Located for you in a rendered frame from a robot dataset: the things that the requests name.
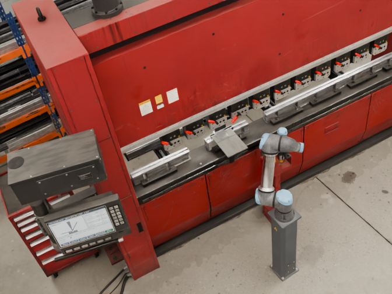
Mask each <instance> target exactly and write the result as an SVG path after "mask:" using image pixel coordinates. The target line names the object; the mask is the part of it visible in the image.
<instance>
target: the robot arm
mask: <svg viewBox="0 0 392 294"><path fill-rule="evenodd" d="M287 134H288V133H287V129H286V128H284V127H281V128H279V129H278V132H277V135H275V134H267V133H265V134H263V135H262V138H261V141H260V146H259V148H260V149H261V153H262V154H263V161H262V174H261V185H259V186H258V188H257V189H256V191H255V201H256V203H257V204H260V205H265V206H269V207H275V211H274V216H275V219H276V220H277V221H279V222H282V223H287V222H290V221H292V220H293V219H294V217H295V211H294V209H293V197H292V194H291V193H290V192H289V191H288V190H279V191H274V189H275V188H274V187H273V186H272V185H273V179H274V167H275V156H276V155H277V157H278V159H279V160H280V161H282V160H283V159H284V158H285V159H288V158H290V157H291V156H290V154H289V152H303V149H304V143H301V142H297V141H296V140H294V139H292V138H290V137H288V136H287Z"/></svg>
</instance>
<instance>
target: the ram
mask: <svg viewBox="0 0 392 294"><path fill-rule="evenodd" d="M391 26H392V0H239V1H236V2H234V3H231V4H229V5H226V6H223V7H221V8H219V9H216V10H213V11H211V12H208V13H206V14H204V15H201V16H199V17H196V18H193V19H191V20H188V21H186V22H183V23H180V24H178V25H176V26H173V27H171V28H168V29H166V30H163V31H160V32H158V33H155V34H153V35H151V36H148V37H145V38H143V39H140V40H138V41H135V42H133V43H131V44H127V45H125V46H123V47H120V48H118V49H115V50H113V51H110V52H107V53H105V54H103V55H100V56H98V57H95V58H92V59H90V60H91V62H92V65H93V69H94V72H95V74H96V78H97V81H98V83H99V86H100V90H101V93H102V95H103V99H104V102H105V104H106V107H107V111H108V114H109V116H110V120H111V122H112V125H113V128H114V131H115V134H116V137H117V140H118V143H119V146H120V148H123V147H125V146H127V145H129V144H131V143H134V142H136V141H138V140H140V139H142V138H145V137H147V136H149V135H152V134H154V133H156V132H158V131H160V130H163V129H165V128H167V127H169V126H171V125H174V124H176V123H178V122H180V121H183V120H185V119H187V118H189V117H192V116H194V115H196V114H198V113H200V112H203V111H205V110H207V109H210V108H211V107H214V106H216V105H218V104H221V103H223V102H225V101H227V100H229V99H232V98H234V97H236V96H238V95H240V94H242V93H245V92H247V91H249V90H251V89H254V88H256V87H258V86H261V85H263V84H265V83H267V82H269V81H272V80H274V79H276V78H278V77H280V76H282V75H285V74H287V73H290V72H292V71H294V70H296V69H298V68H301V67H303V66H305V65H307V64H309V63H311V62H314V61H316V60H319V59H320V58H323V57H325V56H327V55H330V54H332V53H334V52H336V51H338V50H341V49H343V48H345V47H347V46H350V45H351V44H354V43H356V42H359V41H361V40H363V39H365V38H367V37H370V36H372V35H374V34H376V33H378V32H381V31H383V30H385V29H388V28H389V27H391ZM391 32H392V30H389V31H387V32H385V33H383V34H381V35H378V36H376V37H374V38H371V39H370V40H368V41H365V42H363V43H360V44H358V45H356V46H354V47H352V48H350V49H347V50H345V51H343V52H341V53H339V54H336V55H334V56H332V57H330V58H327V59H325V60H323V61H321V62H318V63H316V64H314V65H312V66H310V67H308V68H305V69H303V70H301V71H299V72H297V73H294V74H292V75H290V76H287V77H285V78H283V79H281V80H279V81H276V82H274V83H272V84H270V85H268V86H265V87H263V88H261V89H258V90H256V91H255V92H252V93H250V94H247V95H245V96H243V97H241V98H239V99H237V100H234V101H232V102H230V103H228V104H226V105H224V106H221V107H219V108H216V109H214V110H212V111H210V112H208V113H206V114H203V115H201V116H199V117H197V118H195V119H192V120H190V121H188V122H185V123H184V124H181V125H179V126H177V127H174V128H172V129H170V130H168V131H166V132H163V133H161V134H159V135H157V136H154V137H153V138H150V139H148V140H146V141H143V142H141V143H139V144H137V145H135V146H132V147H130V148H128V149H126V150H124V151H122V154H123V153H126V152H128V151H130V150H133V149H135V148H137V147H139V146H141V145H144V144H146V143H148V142H150V141H152V140H154V139H157V138H159V137H161V136H164V135H166V134H168V133H170V132H172V131H175V130H177V129H179V128H181V127H183V126H185V125H188V124H190V123H192V122H194V121H197V120H199V119H201V118H203V117H206V116H208V115H210V114H212V113H214V112H216V111H219V110H221V109H223V108H225V107H227V106H230V105H232V104H234V103H237V102H239V101H241V100H243V99H245V98H247V97H250V96H252V95H254V94H256V93H258V92H261V91H263V90H265V89H268V88H270V87H271V86H274V85H276V84H278V83H281V82H283V81H285V80H287V79H289V78H291V77H294V76H296V75H298V74H301V73H302V72H305V71H307V70H309V69H312V68H314V67H316V66H318V65H320V64H322V63H325V62H327V61H329V60H331V59H333V58H336V57H338V56H340V55H342V54H345V53H347V52H349V51H351V50H353V49H356V48H358V47H360V46H362V45H364V44H367V43H369V42H371V41H373V40H375V39H378V38H380V37H382V36H384V35H387V34H389V33H391ZM175 88H177V91H178V97H179V100H178V101H175V102H173V103H170V104H169V103H168V99H167V94H166V92H168V91H170V90H172V89H175ZM158 95H162V100H163V101H162V102H161V103H158V104H156V100H155V97H156V96H158ZM149 99H150V103H151V106H152V110H153V111H152V112H151V113H148V114H146V115H143V116H142V114H141V110H140V108H139V103H142V102H144V101H147V100H149ZM162 103H163V105H164V107H162V108H159V109H158V108H157V105H160V104H162Z"/></svg>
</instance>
